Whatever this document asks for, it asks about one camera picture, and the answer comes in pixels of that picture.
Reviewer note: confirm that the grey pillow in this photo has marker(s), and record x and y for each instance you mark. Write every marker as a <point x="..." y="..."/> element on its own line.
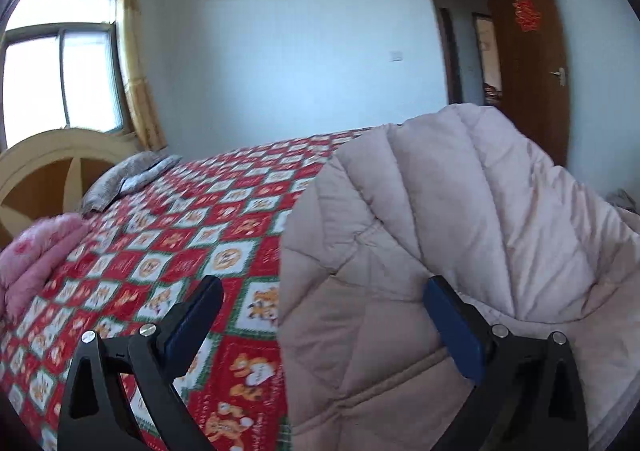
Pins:
<point x="125" y="176"/>

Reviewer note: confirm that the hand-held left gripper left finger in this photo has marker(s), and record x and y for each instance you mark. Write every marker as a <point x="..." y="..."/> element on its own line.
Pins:
<point x="192" y="326"/>

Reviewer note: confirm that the cream wooden headboard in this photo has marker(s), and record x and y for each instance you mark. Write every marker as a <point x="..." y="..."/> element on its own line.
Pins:
<point x="55" y="171"/>

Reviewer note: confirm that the brown wooden door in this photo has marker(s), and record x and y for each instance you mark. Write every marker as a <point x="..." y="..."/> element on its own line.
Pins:
<point x="530" y="56"/>

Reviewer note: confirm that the red checkered printed bed blanket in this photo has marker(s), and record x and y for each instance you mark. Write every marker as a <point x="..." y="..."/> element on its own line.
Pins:
<point x="190" y="271"/>

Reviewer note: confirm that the pink folded blanket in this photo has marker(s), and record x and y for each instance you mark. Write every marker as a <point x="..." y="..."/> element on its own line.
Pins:
<point x="35" y="256"/>

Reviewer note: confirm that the yellow curtain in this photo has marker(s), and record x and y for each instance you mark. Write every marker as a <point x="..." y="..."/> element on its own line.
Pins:
<point x="137" y="61"/>

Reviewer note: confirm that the red paper door decoration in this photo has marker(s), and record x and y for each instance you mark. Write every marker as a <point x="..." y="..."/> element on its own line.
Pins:
<point x="524" y="13"/>

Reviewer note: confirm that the window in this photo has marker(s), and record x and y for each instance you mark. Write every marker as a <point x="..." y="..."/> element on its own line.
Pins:
<point x="60" y="66"/>

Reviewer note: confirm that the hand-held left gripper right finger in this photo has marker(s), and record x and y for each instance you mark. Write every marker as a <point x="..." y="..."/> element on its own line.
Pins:
<point x="457" y="331"/>

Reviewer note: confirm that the beige quilted down coat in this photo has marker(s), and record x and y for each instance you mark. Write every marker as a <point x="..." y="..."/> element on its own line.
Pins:
<point x="450" y="256"/>

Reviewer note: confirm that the white wall switch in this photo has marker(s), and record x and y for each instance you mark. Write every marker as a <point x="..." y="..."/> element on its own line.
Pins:
<point x="396" y="55"/>

